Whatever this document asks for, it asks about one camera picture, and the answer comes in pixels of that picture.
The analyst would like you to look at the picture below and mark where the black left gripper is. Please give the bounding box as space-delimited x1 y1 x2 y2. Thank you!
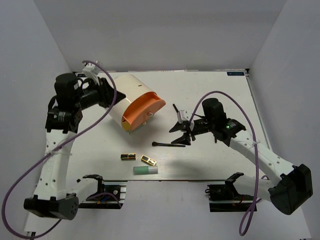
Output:
74 76 127 111

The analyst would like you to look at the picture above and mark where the cream cylindrical drawer organizer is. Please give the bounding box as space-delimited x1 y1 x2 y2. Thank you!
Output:
109 74 157 131

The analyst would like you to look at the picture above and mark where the thin black makeup brush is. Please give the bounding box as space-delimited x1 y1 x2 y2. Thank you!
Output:
151 141 186 148

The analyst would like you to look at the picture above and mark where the orange top drawer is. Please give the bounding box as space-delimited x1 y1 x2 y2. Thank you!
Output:
121 91 166 132

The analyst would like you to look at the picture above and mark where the black gold lipstick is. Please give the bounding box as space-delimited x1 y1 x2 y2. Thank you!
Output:
140 155 157 166
120 153 136 161

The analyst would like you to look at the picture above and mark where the green white cosmetic tube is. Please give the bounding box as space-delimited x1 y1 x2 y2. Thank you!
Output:
133 166 158 175

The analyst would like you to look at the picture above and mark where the black fan makeup brush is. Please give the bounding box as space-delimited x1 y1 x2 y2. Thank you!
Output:
172 103 179 113

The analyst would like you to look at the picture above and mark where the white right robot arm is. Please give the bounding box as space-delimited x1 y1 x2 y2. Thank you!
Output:
170 98 313 215

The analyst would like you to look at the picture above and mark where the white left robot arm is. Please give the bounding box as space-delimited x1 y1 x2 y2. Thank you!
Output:
23 73 126 220

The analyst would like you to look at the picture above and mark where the right blue table sticker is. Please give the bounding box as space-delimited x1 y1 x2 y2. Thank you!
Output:
226 71 245 76

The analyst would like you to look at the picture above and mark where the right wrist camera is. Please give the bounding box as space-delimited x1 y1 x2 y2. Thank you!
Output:
177 110 192 124

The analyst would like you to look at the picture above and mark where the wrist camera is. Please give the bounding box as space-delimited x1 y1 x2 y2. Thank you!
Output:
82 62 100 83
177 110 192 124

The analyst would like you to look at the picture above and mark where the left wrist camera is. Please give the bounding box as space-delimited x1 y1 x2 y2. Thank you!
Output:
82 62 100 83

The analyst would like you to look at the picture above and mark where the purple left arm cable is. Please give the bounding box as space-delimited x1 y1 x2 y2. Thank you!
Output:
1 59 118 238

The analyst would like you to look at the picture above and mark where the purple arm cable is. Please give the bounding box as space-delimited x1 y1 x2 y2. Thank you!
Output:
1 59 118 238
188 90 262 237

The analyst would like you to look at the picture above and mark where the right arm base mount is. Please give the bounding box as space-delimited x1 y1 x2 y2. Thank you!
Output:
204 172 253 213

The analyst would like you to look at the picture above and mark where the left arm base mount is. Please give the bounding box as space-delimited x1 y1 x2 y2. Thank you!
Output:
72 174 127 210

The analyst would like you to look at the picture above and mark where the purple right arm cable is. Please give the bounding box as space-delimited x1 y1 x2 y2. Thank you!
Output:
188 90 262 237

